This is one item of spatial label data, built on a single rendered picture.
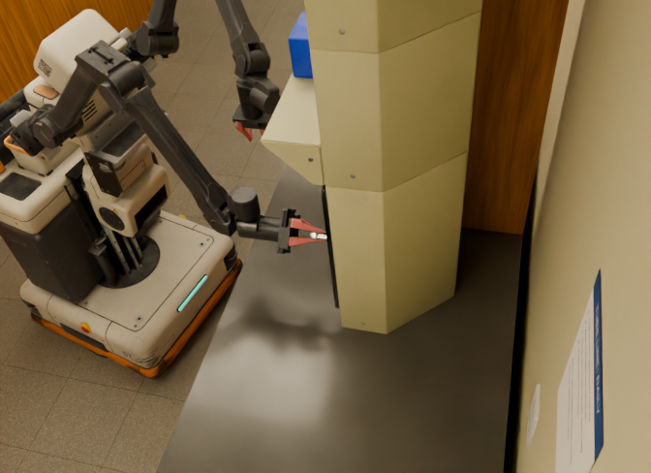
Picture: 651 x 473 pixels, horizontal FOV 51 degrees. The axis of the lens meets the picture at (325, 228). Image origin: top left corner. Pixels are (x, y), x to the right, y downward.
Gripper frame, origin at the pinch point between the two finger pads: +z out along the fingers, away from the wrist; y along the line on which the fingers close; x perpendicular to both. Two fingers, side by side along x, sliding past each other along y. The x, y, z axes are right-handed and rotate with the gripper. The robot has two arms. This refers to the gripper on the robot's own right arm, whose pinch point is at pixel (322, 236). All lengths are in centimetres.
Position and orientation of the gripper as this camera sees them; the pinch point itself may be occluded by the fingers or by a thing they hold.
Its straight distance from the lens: 153.3
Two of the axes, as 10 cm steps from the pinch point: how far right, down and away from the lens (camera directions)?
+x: 2.6, 0.0, 9.6
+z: 9.6, 1.3, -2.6
